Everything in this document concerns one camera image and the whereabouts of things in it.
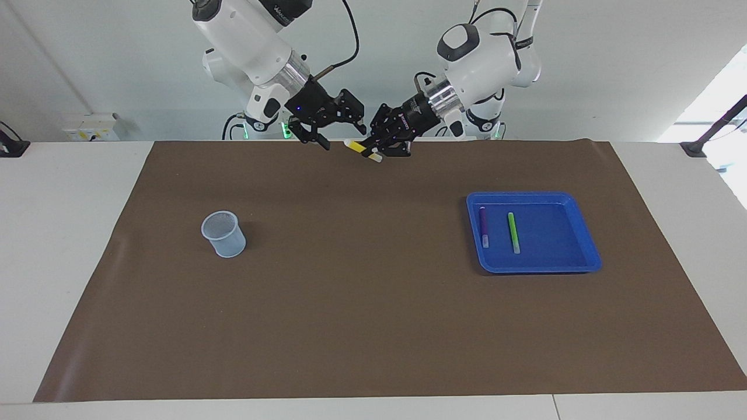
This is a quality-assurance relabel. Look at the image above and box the brown table mat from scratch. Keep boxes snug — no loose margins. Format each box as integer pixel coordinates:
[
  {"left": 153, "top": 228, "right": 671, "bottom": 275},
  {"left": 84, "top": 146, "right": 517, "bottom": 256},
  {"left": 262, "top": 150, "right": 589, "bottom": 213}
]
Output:
[{"left": 33, "top": 139, "right": 747, "bottom": 403}]

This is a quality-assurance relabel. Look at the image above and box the light blue mesh cup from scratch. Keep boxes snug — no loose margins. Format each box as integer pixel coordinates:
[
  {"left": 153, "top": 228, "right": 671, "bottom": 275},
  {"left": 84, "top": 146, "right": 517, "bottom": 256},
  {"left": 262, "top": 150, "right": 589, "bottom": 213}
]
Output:
[{"left": 201, "top": 211, "right": 246, "bottom": 258}]

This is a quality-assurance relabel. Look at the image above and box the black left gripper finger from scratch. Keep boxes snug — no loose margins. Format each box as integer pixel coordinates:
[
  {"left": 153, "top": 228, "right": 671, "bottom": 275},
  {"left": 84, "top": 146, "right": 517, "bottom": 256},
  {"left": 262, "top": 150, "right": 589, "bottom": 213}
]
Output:
[
  {"left": 381, "top": 136, "right": 413, "bottom": 159},
  {"left": 370, "top": 103, "right": 409, "bottom": 144}
]

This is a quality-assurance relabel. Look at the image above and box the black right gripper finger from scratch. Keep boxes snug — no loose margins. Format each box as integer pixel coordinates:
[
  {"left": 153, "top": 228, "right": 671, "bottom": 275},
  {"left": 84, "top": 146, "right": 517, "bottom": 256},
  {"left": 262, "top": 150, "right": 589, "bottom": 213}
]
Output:
[
  {"left": 336, "top": 89, "right": 368, "bottom": 136},
  {"left": 288, "top": 115, "right": 331, "bottom": 151}
]

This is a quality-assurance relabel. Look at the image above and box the blue plastic tray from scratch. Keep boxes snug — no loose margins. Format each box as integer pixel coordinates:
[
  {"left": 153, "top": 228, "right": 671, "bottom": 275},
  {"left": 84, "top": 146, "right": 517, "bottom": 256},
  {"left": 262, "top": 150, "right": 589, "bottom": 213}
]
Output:
[{"left": 466, "top": 192, "right": 602, "bottom": 274}]

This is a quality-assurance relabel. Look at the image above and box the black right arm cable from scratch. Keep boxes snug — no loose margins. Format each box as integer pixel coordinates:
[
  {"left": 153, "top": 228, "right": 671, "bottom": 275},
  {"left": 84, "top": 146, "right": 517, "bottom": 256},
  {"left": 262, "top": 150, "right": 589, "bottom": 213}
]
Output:
[{"left": 314, "top": 0, "right": 360, "bottom": 80}]

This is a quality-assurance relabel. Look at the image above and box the yellow pen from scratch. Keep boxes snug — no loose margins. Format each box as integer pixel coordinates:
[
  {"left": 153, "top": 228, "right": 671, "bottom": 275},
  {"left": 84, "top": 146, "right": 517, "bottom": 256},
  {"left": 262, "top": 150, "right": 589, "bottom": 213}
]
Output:
[{"left": 344, "top": 139, "right": 383, "bottom": 163}]

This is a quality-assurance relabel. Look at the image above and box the white wall socket box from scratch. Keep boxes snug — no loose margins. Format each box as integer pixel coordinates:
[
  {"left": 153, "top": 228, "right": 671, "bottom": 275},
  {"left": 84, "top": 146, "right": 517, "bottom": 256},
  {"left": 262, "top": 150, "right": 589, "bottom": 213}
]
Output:
[{"left": 61, "top": 113, "right": 121, "bottom": 142}]

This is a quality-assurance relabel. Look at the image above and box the black table clamp mount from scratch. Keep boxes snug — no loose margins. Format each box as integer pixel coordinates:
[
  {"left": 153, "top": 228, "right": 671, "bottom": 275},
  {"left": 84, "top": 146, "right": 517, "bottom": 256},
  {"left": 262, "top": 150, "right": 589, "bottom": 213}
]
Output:
[
  {"left": 0, "top": 121, "right": 31, "bottom": 158},
  {"left": 680, "top": 95, "right": 747, "bottom": 158}
]

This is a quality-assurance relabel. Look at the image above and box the black right base cable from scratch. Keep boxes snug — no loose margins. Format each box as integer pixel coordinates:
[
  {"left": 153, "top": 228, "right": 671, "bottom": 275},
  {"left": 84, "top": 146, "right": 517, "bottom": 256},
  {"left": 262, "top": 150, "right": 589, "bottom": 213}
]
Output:
[{"left": 222, "top": 113, "right": 246, "bottom": 141}]

